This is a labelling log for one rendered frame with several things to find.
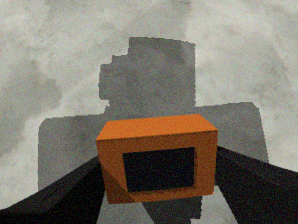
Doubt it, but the orange block with black square face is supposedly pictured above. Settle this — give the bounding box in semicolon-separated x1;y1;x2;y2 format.
96;113;218;204

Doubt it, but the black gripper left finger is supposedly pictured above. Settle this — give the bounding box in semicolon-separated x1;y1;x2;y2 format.
0;155;105;224

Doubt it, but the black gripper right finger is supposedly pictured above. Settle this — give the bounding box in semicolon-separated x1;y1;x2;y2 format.
216;145;298;224

